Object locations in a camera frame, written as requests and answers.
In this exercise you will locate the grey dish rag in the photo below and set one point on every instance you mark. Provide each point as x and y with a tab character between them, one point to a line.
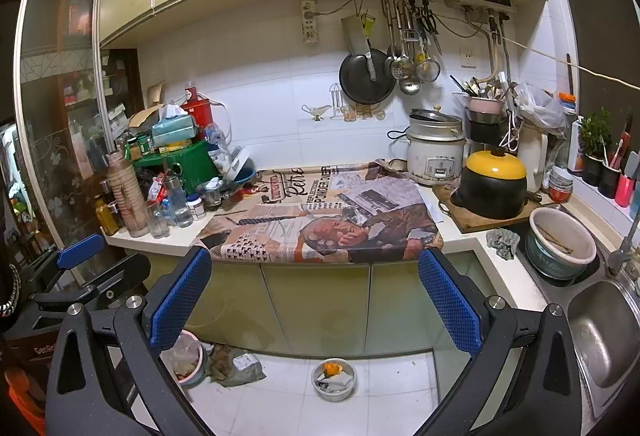
502	243

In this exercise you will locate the orange peel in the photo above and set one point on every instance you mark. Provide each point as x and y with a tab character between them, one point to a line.
331	370

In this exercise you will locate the kitchenware wall sticker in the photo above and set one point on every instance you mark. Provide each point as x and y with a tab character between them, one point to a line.
315	111

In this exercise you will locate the green plastic box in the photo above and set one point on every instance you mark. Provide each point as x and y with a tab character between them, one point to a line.
190	161

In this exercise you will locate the blue bowl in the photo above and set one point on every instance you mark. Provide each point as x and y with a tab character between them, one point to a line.
244	177

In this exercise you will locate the steel faucet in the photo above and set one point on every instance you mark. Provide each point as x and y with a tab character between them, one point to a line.
620	256

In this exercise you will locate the white wall socket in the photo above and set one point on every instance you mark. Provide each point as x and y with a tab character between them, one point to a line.
468	57

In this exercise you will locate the dark window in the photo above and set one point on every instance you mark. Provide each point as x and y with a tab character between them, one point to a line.
607	96

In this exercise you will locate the steel cleaver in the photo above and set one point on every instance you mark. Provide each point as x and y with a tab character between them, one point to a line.
356	36

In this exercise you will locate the white ceramic basin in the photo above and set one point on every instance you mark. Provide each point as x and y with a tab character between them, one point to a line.
575	246

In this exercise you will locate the glass door display cabinet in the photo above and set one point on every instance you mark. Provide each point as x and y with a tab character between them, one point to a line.
55	91

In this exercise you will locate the stack of brown paper cups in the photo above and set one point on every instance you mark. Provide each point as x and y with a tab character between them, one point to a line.
127	196

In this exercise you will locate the green peeler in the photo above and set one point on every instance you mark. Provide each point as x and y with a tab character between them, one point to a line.
368	26

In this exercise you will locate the white power strip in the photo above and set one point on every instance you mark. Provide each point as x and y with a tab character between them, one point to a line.
309	23

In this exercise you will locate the stack of small bowls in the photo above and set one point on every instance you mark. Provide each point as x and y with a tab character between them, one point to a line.
560	188

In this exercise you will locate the black toothbrush cup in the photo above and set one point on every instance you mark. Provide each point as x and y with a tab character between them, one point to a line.
609	183

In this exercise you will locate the black wok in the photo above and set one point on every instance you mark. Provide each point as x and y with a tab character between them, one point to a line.
357	81

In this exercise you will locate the yellow oil bottle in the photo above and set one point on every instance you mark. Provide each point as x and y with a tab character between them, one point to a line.
106	218

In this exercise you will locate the white thermos jug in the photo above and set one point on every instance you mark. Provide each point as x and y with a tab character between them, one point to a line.
532	156

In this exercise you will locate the steel sink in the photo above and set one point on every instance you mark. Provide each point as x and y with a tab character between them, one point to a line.
605	331

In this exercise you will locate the wooden cutting board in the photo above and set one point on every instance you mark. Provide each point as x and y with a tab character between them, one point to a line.
470	223

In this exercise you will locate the grey plastic bag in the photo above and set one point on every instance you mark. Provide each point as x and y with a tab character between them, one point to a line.
240	366

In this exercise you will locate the small white jar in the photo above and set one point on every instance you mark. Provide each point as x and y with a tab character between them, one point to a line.
195	208

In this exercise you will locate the white floor bowl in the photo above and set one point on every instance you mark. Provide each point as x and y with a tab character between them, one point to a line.
334	391

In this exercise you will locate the glass jar with lid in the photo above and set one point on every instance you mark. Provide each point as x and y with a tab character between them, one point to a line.
213	197

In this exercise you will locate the potted green plant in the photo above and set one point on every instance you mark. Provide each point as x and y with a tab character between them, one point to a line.
595	136

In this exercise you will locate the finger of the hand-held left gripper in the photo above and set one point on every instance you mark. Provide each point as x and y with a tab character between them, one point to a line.
80	248
125	273

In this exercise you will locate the metal mesh strainer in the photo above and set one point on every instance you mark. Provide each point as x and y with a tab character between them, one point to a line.
428	71

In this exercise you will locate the black pot with yellow lid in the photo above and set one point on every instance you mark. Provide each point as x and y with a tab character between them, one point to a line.
490	196

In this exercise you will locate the black kitchen scissors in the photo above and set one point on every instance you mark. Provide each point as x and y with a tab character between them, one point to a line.
429	23

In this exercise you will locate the clear water bottle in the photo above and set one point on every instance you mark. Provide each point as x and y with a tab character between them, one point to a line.
180	206

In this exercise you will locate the white rice cooker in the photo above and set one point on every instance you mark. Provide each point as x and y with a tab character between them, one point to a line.
435	161

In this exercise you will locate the brown cardboard piece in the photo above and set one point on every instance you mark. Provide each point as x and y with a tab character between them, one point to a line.
145	117

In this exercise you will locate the pink cup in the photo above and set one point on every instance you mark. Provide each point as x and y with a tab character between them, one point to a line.
624	193

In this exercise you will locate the clear drinking glass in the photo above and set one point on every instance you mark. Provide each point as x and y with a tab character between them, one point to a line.
159	222

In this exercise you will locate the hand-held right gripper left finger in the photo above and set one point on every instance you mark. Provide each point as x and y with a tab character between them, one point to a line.
180	296

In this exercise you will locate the green lid spice jar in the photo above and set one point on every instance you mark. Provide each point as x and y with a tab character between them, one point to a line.
145	145
133	150

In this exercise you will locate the metal ladle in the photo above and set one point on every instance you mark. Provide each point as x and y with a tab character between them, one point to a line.
409	86

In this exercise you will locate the red snack packets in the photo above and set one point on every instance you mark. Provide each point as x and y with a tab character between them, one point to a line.
156	188

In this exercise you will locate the teal tissue pack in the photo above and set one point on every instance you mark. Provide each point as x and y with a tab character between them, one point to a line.
172	131

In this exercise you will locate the dark metal pot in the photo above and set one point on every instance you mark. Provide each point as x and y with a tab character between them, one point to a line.
482	131

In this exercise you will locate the clear plastic bag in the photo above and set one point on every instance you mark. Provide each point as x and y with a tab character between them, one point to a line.
542	108

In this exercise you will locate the teal patterned bowl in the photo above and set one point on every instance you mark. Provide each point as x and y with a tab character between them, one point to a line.
550	266

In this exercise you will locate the white detergent bottle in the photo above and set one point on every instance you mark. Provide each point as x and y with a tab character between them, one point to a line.
576	146

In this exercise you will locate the pink waste bin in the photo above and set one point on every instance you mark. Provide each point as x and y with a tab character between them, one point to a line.
187	361

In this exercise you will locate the newspaper print tablecloth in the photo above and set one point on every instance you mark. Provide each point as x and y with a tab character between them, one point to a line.
390	196

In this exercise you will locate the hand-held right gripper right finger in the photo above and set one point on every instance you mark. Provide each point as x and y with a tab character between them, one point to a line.
450	303

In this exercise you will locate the metal slotted spoon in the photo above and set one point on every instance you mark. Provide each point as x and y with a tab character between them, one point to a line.
402	68

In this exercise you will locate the pink utensil holder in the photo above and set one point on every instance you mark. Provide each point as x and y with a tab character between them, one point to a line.
482	106

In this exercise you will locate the white tissue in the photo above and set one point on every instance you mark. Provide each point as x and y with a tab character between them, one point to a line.
335	383

